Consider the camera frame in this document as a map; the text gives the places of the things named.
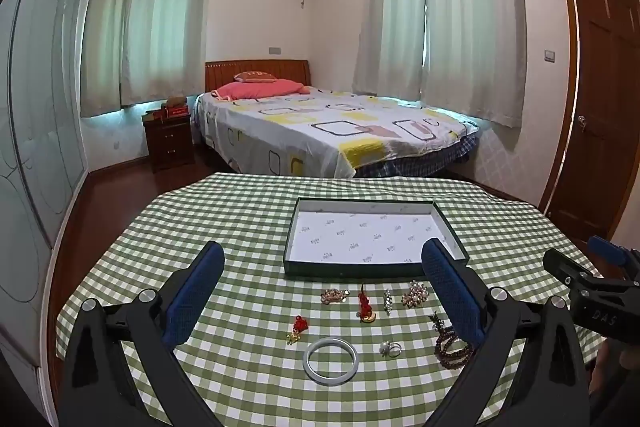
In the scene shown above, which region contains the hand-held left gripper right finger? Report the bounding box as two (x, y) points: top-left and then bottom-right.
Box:
(421, 237), (591, 427)

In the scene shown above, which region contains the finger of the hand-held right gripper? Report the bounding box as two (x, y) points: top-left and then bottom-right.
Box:
(542, 248), (609, 291)
(587, 235), (640, 281)

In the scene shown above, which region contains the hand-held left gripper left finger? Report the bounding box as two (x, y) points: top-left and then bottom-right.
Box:
(57, 241), (226, 427)

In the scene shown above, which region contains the pearl cluster brooch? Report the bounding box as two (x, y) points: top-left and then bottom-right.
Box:
(401, 281), (431, 310)

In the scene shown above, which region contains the dark red bead bracelet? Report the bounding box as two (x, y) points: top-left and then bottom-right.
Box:
(427, 311), (476, 371)

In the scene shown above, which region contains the red pendant with cord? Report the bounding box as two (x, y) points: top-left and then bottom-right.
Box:
(356, 284), (379, 324)

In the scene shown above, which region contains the dark green shallow box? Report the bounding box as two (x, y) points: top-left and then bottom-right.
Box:
(282, 197), (471, 281)

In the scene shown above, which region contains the red and gold charm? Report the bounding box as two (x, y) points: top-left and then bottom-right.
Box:
(286, 314), (309, 346)

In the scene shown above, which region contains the rose gold brooch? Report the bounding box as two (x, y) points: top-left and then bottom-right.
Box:
(320, 288), (351, 307)

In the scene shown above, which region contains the white jade bangle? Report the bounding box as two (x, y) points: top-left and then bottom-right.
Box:
(302, 337), (360, 386)

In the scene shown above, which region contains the green checked tablecloth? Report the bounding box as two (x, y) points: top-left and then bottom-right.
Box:
(55, 173), (608, 427)

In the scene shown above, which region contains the blue plaid bed sheet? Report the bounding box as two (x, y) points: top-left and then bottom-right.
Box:
(350, 134), (482, 178)

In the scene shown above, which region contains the brown wooden door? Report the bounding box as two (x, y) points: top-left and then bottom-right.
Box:
(537, 0), (640, 254)

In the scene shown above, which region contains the dark wooden nightstand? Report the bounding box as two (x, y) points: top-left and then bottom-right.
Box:
(142, 109), (196, 173)

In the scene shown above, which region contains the bed with patterned sheet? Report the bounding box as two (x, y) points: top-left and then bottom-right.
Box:
(192, 84), (483, 180)

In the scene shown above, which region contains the pink pillow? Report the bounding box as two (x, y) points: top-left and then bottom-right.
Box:
(212, 78), (307, 102)

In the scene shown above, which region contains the red patterned pillow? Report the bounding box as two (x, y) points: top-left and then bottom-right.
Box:
(234, 71), (277, 84)

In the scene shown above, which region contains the wooden bed headboard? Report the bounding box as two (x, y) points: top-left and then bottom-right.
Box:
(205, 59), (312, 94)

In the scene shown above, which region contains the glass sliding door wardrobe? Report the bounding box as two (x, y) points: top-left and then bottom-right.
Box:
(0, 0), (92, 369)

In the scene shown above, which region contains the white sheer curtain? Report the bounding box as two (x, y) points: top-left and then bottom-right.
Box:
(80, 0), (151, 118)
(352, 0), (427, 98)
(122, 0), (214, 108)
(419, 0), (529, 128)

